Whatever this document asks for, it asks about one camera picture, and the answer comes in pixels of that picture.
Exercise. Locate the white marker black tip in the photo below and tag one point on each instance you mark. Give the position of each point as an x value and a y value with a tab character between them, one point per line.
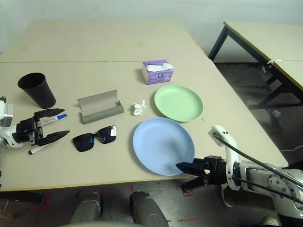
35	150

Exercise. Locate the beige side table black legs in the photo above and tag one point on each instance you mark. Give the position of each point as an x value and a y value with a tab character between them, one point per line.
260	35

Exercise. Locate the grey robot leg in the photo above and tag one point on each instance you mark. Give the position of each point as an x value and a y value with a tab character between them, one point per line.
146	208
87	205

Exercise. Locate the black plastic cup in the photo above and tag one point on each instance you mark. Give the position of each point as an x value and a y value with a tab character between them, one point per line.
40	94

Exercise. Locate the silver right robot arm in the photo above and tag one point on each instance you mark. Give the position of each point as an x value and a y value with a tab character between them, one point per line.
265	177

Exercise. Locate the black table leg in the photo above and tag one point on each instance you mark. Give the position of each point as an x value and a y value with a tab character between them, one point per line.
23	196
188	192

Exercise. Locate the white tissue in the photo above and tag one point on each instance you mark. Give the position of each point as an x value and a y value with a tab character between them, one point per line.
137	109

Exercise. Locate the grey robot left leg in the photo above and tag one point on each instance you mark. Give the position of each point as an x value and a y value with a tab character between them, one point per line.
87	205

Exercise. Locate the white marker blue cap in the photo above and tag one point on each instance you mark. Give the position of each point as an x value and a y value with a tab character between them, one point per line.
62	116

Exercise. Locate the black sunglasses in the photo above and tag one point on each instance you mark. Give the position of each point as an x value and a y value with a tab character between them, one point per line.
82	143

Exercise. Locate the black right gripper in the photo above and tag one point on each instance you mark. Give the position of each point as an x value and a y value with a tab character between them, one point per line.
213	169

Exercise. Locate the blue plate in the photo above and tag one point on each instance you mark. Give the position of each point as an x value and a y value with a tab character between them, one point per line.
161	144

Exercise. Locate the white bottle on floor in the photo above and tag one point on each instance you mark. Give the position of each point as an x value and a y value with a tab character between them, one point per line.
276	113

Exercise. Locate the grey robot right leg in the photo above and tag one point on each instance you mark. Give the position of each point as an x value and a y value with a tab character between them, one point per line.
146	208

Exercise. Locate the grey glasses case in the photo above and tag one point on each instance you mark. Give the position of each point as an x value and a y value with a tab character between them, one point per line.
101	110

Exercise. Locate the green plate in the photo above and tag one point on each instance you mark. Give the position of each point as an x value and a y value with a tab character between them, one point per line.
177	101

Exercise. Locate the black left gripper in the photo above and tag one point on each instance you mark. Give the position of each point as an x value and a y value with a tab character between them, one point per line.
26	128

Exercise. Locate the purple tissue box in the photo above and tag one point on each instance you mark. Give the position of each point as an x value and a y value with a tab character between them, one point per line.
157	76

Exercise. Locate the white perforated clog shoe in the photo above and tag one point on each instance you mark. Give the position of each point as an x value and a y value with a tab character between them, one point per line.
270	221

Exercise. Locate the pale robot torso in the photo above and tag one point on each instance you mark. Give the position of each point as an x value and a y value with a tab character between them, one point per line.
99	224

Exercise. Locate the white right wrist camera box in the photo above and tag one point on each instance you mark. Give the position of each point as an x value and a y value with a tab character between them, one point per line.
230	146

